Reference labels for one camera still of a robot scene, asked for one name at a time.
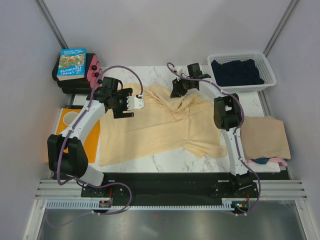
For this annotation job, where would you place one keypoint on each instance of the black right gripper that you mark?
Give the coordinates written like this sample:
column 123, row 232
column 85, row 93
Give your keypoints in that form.
column 177, row 91

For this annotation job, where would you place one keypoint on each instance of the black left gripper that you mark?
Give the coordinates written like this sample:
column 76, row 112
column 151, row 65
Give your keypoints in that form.
column 119, row 113

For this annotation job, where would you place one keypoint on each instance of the yellow t-shirt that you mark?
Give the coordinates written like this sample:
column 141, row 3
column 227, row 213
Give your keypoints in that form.
column 164, row 124

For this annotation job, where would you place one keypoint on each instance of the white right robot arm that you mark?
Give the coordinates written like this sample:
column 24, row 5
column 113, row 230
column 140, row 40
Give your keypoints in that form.
column 228, row 116

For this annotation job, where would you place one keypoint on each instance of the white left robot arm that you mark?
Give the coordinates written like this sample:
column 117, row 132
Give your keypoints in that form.
column 66, row 153

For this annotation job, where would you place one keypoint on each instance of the pink and black case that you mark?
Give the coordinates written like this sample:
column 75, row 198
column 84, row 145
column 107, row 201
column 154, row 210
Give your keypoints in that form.
column 80, row 85

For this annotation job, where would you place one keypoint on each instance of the blue illustrated book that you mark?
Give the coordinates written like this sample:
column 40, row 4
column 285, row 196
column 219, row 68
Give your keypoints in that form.
column 72, row 63

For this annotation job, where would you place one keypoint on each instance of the navy t-shirt in basket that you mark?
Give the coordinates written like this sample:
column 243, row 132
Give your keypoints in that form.
column 236, row 73

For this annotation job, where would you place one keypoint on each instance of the white plastic basket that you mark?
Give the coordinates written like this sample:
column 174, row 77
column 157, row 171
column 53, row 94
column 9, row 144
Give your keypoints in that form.
column 261, row 62

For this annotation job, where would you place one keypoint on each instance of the folded beige t-shirt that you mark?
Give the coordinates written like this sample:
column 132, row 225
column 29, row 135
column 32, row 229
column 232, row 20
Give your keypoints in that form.
column 264, row 137

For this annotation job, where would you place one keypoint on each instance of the folded pink and blue clothes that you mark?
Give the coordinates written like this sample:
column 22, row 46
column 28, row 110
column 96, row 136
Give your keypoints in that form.
column 265, row 160

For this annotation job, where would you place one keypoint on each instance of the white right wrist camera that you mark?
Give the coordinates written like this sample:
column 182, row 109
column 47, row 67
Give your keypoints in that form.
column 178, row 71

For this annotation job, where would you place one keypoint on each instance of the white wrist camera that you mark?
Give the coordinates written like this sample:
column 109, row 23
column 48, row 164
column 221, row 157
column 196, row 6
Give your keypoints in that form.
column 178, row 71
column 134, row 103

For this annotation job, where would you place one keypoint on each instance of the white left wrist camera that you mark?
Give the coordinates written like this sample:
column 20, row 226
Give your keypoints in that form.
column 134, row 103

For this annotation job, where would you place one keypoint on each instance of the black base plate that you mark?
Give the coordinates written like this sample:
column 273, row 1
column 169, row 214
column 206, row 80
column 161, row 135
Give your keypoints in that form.
column 169, row 190

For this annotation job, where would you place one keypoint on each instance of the white slotted cable duct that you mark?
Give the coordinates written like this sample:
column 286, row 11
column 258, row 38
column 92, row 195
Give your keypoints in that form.
column 69, row 204

